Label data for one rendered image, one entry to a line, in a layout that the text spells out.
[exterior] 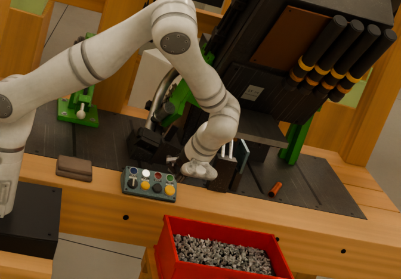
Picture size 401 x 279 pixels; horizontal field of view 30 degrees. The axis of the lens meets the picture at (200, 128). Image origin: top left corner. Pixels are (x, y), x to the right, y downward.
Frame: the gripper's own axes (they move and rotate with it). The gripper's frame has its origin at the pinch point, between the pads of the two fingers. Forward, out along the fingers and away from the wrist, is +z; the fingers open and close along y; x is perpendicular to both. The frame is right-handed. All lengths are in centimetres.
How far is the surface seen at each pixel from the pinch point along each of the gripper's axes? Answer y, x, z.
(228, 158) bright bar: -17.3, -13.9, 9.6
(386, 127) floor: -278, -249, 297
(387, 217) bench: -81, -14, 25
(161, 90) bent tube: 2.4, -37.6, 17.1
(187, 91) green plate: -1.9, -30.3, 4.3
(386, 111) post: -87, -58, 28
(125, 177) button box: 12.6, -1.5, 10.0
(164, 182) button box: 1.5, -2.3, 9.8
